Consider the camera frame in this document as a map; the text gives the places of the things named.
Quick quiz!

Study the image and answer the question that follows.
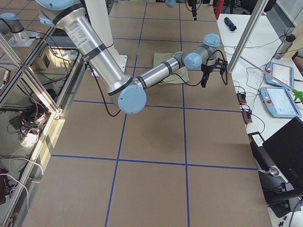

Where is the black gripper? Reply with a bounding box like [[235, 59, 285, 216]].
[[201, 58, 228, 88], [186, 0, 199, 21]]

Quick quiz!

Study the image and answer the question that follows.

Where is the olive green long-sleeve shirt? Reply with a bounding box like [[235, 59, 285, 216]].
[[153, 52, 189, 85]]

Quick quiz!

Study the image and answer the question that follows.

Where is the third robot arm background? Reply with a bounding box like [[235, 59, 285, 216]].
[[0, 13, 40, 47]]

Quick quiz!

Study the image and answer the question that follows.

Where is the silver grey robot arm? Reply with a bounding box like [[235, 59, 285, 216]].
[[164, 0, 202, 21], [37, 0, 227, 114]]

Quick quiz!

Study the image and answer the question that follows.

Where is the red cylinder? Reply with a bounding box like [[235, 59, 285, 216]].
[[215, 0, 224, 20]]

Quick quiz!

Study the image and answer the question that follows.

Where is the folded dark blue umbrella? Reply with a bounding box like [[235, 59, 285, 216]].
[[224, 17, 237, 32]]

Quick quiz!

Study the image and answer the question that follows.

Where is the near teach pendant tablet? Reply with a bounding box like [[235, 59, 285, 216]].
[[260, 87, 302, 118]]

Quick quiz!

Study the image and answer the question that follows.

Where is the teach pendant tablet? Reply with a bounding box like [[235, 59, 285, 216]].
[[260, 87, 302, 118], [266, 62, 294, 88]]

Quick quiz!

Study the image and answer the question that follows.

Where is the far teach pendant tablet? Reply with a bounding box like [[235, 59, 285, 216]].
[[266, 62, 294, 88]]

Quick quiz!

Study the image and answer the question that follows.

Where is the grey water bottle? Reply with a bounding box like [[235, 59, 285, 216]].
[[274, 34, 296, 60]]

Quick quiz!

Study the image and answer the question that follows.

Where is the long reach grabber stick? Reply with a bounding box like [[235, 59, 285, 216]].
[[240, 56, 303, 103]]

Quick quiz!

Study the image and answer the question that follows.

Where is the black monitor on stand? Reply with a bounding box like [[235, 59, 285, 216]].
[[248, 117, 303, 218]]

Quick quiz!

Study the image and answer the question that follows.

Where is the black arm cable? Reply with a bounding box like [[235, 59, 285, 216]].
[[172, 49, 225, 86]]

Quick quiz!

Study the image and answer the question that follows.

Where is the aluminium frame post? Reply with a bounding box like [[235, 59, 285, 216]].
[[227, 0, 268, 73]]

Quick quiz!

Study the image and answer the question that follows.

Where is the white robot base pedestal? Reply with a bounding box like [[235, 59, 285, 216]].
[[84, 0, 127, 72]]

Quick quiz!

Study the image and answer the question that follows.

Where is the aluminium side frame rail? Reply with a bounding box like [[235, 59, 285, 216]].
[[0, 23, 71, 227]]

